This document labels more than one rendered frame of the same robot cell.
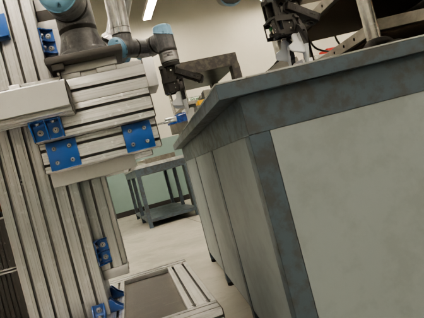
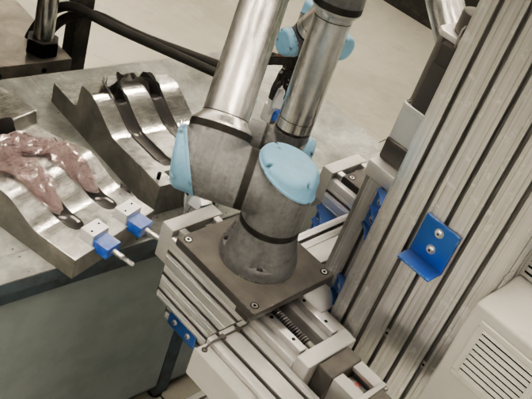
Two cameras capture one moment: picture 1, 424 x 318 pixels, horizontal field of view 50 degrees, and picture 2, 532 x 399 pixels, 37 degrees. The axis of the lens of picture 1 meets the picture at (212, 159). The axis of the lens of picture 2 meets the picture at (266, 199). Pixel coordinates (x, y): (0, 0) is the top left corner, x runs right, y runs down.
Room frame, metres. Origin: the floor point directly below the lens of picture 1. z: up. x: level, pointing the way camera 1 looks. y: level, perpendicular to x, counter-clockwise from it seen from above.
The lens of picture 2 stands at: (2.74, 1.23, 2.01)
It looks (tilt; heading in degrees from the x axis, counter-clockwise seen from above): 35 degrees down; 226
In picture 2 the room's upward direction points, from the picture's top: 20 degrees clockwise
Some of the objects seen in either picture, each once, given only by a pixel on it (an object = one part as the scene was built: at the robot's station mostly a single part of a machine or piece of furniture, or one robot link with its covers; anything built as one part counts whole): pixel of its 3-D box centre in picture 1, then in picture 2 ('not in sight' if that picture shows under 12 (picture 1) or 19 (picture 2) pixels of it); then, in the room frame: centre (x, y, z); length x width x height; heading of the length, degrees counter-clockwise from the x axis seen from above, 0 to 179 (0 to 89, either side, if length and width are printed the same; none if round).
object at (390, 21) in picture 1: (387, 43); not in sight; (2.50, -1.10, 1.01); 1.10 x 0.74 x 0.05; 8
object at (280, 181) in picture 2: not in sight; (279, 187); (1.90, 0.40, 1.20); 0.13 x 0.12 x 0.14; 139
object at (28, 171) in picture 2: not in sight; (39, 160); (2.12, -0.13, 0.90); 0.26 x 0.18 x 0.08; 115
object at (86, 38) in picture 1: (81, 45); not in sight; (1.41, 0.30, 1.09); 0.15 x 0.15 x 0.10
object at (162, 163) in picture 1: (157, 187); not in sight; (6.66, 0.88, 0.44); 1.90 x 0.70 x 0.89; 15
